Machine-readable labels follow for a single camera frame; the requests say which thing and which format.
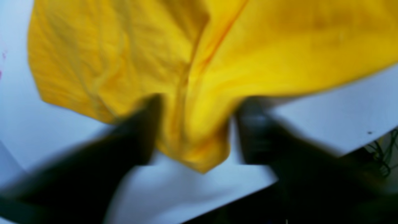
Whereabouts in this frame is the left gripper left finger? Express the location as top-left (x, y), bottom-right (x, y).
top-left (1, 95), bottom-right (162, 224)

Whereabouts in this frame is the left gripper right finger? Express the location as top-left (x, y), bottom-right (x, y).
top-left (186, 97), bottom-right (397, 224)

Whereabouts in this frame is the yellow T-shirt with script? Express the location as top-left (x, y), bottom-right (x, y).
top-left (27, 0), bottom-right (398, 173)

